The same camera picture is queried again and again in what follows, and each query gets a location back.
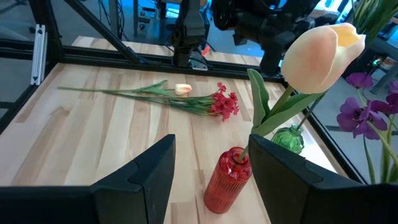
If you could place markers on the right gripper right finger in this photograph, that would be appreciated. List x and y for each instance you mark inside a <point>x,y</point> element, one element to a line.
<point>292,196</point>

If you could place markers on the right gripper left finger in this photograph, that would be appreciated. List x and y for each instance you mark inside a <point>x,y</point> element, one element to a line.
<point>140,193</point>

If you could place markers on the cream artificial tulip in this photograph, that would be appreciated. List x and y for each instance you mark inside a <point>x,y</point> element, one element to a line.
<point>320,59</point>
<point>183,89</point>

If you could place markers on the purple artificial flower bunch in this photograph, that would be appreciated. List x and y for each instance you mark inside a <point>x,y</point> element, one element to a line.
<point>354,118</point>

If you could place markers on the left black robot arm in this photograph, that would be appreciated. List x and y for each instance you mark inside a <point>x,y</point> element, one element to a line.
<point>188,28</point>

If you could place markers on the green glass vase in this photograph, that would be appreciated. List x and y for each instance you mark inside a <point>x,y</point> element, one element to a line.
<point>289,140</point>

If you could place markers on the red ribbed glass vase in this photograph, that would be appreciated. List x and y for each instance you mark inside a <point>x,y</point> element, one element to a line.
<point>225,186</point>

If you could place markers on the black aluminium table frame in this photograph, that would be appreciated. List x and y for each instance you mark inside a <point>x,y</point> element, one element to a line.
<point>93,59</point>

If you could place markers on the silver metal bracket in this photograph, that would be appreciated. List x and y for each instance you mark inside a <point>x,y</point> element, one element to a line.
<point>38,53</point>

